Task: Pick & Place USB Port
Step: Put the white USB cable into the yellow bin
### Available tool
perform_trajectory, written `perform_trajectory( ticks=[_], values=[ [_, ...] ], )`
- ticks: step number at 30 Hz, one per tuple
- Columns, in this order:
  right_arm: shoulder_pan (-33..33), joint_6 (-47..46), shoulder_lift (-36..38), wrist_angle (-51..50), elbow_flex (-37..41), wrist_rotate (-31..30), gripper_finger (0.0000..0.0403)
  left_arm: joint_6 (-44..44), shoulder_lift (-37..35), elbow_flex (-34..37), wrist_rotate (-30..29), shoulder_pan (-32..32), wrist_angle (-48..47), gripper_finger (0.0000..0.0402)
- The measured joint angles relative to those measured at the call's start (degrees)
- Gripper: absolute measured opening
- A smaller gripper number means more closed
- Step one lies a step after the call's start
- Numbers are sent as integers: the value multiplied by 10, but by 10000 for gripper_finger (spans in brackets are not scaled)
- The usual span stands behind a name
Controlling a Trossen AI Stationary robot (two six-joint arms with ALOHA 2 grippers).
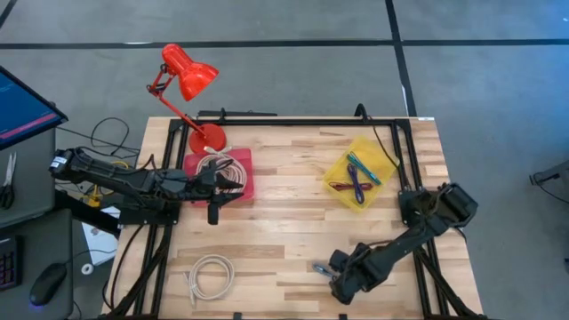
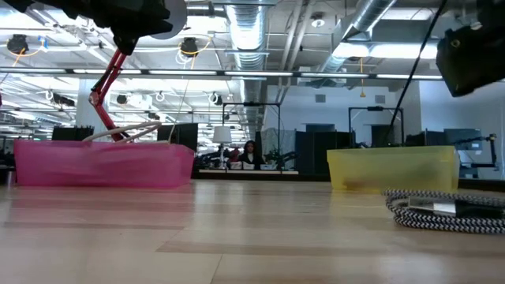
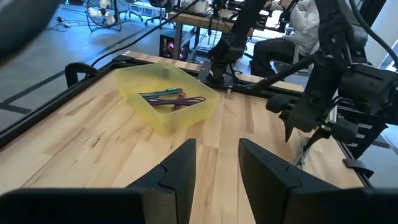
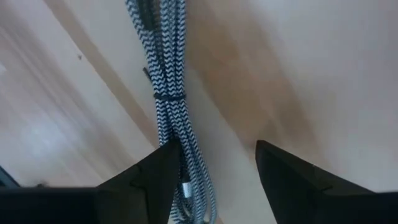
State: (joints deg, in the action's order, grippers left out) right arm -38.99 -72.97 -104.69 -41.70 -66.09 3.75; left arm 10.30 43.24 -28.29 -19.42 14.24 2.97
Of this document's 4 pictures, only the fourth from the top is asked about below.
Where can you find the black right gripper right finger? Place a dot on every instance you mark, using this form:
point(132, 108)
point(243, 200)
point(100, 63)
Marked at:
point(311, 199)

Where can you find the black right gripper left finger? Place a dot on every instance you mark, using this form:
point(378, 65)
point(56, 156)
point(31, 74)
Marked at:
point(124, 202)

